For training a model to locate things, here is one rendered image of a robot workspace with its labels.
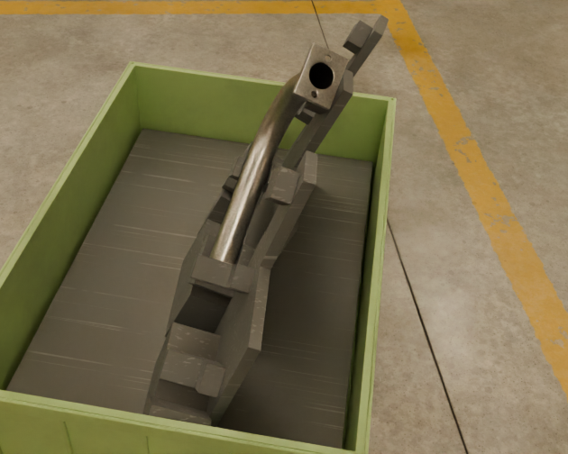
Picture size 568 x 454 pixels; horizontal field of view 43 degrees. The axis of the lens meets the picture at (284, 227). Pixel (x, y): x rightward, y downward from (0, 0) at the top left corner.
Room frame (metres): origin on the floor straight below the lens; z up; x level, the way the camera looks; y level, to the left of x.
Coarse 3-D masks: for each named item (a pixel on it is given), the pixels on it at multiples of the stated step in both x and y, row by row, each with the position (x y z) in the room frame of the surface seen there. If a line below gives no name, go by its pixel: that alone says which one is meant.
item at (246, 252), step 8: (240, 160) 0.68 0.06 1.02; (232, 168) 0.69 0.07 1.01; (240, 168) 0.68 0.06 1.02; (272, 168) 0.66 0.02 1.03; (232, 176) 0.67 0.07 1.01; (264, 184) 0.66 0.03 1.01; (208, 240) 0.61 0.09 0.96; (208, 248) 0.60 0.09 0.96; (248, 248) 0.59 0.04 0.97; (208, 256) 0.59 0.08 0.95; (240, 256) 0.58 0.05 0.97; (248, 256) 0.58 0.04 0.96; (240, 264) 0.57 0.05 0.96
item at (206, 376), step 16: (192, 272) 0.50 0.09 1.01; (208, 272) 0.51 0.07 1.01; (224, 272) 0.51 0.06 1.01; (240, 272) 0.49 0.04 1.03; (240, 288) 0.48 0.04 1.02; (176, 352) 0.44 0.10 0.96; (160, 368) 0.43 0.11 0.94; (176, 368) 0.43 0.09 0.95; (192, 368) 0.43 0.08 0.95; (208, 368) 0.42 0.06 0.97; (224, 368) 0.42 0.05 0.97; (192, 384) 0.42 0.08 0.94; (208, 384) 0.41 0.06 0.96
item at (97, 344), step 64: (128, 192) 0.81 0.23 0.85; (192, 192) 0.82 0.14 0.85; (320, 192) 0.85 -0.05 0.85; (128, 256) 0.68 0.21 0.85; (320, 256) 0.71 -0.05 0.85; (64, 320) 0.56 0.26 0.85; (128, 320) 0.57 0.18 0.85; (320, 320) 0.60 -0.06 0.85; (64, 384) 0.47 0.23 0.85; (128, 384) 0.48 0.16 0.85; (256, 384) 0.49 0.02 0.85; (320, 384) 0.50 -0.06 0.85
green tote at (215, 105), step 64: (128, 64) 0.98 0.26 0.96; (128, 128) 0.93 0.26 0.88; (192, 128) 0.97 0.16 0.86; (256, 128) 0.96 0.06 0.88; (384, 128) 0.90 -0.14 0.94; (64, 192) 0.69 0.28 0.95; (384, 192) 0.72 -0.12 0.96; (64, 256) 0.65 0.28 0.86; (0, 320) 0.49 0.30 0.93; (0, 384) 0.46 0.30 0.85; (0, 448) 0.38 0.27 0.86; (64, 448) 0.37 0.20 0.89; (128, 448) 0.37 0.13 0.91; (192, 448) 0.36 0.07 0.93; (256, 448) 0.35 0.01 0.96; (320, 448) 0.35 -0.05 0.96
